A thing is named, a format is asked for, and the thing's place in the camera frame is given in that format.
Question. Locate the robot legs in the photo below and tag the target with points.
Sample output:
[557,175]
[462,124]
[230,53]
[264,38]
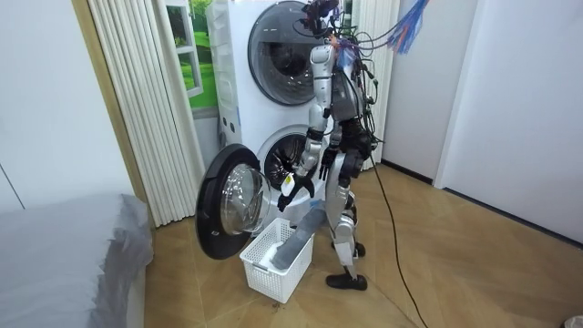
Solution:
[339,200]

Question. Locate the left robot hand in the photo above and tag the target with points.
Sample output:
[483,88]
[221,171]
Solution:
[288,184]

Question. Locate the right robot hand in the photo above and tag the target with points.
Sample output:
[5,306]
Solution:
[328,159]

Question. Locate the round glass washing machine door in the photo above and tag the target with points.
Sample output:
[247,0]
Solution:
[218,205]

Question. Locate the window landscape wall poster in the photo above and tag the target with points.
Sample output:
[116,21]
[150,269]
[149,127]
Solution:
[202,68]

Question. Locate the robot body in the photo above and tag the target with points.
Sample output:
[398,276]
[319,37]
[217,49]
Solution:
[344,98]

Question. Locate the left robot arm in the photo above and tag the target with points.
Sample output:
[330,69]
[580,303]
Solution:
[322,73]

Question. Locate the white stacked washing machine tower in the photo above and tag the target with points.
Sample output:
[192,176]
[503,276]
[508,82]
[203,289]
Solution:
[241,91]

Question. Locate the white plastic laundry basket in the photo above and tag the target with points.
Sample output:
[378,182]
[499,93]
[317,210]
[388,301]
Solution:
[268,280]

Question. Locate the white cloth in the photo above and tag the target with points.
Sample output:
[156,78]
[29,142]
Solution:
[269,255]

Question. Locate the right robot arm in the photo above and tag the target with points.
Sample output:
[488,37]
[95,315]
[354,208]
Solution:
[335,136]

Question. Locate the grey cloth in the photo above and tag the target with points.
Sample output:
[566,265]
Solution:
[300,234]

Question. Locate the grey bed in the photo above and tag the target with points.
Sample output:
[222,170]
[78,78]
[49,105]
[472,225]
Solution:
[59,259]

